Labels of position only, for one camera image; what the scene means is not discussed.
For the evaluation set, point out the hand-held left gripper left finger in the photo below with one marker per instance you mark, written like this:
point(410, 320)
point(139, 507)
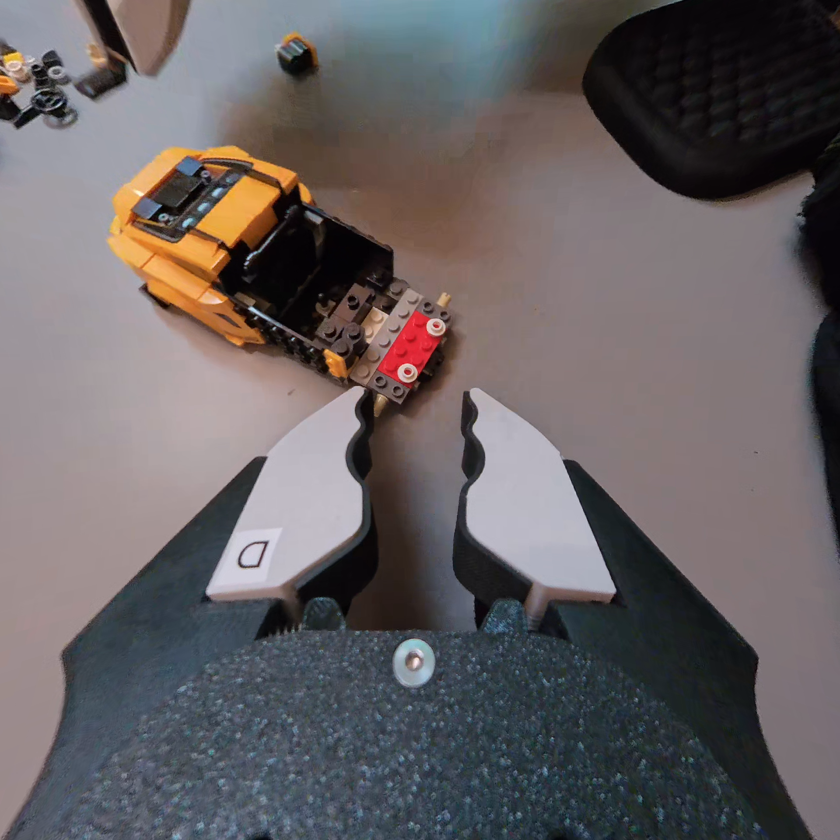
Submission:
point(302, 512)

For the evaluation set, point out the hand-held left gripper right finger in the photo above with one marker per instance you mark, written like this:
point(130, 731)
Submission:
point(531, 518)

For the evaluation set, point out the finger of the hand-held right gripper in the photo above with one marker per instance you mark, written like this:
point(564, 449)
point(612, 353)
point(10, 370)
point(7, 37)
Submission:
point(157, 33)

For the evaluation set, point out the yellow lego car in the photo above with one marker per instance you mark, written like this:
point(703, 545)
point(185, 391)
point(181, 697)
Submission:
point(210, 236)

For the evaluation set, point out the black lego wrench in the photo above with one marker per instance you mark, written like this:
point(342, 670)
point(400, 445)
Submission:
point(102, 83)

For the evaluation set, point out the pile of small lego parts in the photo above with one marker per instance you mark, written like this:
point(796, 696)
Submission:
point(39, 85)

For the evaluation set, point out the small black yellow lego assembly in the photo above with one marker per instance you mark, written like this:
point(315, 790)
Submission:
point(296, 56)

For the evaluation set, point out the black dimpled pad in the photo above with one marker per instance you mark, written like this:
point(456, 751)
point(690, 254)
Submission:
point(715, 85)

